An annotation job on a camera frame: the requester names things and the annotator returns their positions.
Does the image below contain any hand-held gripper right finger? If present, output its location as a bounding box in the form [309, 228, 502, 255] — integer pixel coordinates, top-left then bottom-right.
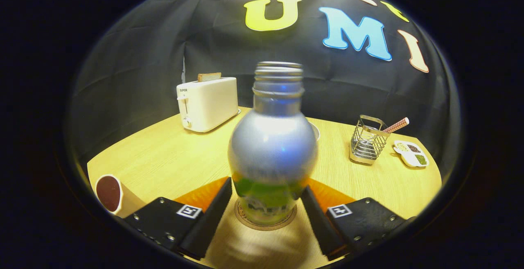
[301, 178, 410, 260]

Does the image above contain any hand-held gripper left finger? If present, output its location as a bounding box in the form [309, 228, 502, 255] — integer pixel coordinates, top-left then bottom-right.
[123, 177, 233, 260]

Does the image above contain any round brown coaster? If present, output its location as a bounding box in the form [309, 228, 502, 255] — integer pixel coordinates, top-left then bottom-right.
[234, 197, 297, 231]

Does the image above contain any silver green juice bottle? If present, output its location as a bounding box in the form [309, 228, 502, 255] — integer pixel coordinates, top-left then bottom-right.
[228, 61, 318, 226]

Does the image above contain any beige wooden-handled cup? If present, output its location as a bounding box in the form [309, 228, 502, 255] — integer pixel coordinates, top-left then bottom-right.
[95, 174, 146, 219]

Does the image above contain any round wooden table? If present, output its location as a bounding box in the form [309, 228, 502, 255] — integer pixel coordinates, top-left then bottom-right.
[87, 106, 443, 269]

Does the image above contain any white toaster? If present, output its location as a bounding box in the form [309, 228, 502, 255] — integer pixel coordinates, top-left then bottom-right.
[176, 77, 241, 133]

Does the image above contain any white divided snack dish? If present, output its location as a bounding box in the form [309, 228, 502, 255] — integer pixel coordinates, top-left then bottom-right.
[393, 140, 429, 168]

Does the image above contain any red checked straw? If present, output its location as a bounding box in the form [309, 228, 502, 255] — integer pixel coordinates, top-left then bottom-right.
[383, 117, 410, 134]

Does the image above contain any metal wire holder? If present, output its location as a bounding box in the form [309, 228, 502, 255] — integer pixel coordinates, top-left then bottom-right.
[349, 115, 389, 165]

